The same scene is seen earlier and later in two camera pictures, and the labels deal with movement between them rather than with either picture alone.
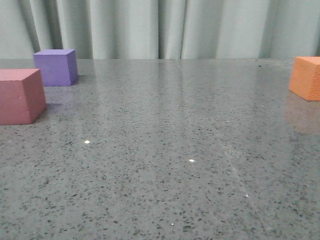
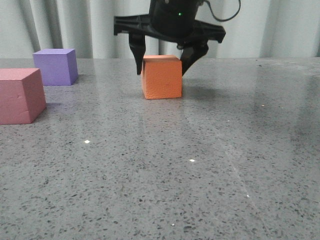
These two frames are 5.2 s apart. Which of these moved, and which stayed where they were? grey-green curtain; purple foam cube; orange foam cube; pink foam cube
Moved: orange foam cube
Stayed: pink foam cube; purple foam cube; grey-green curtain
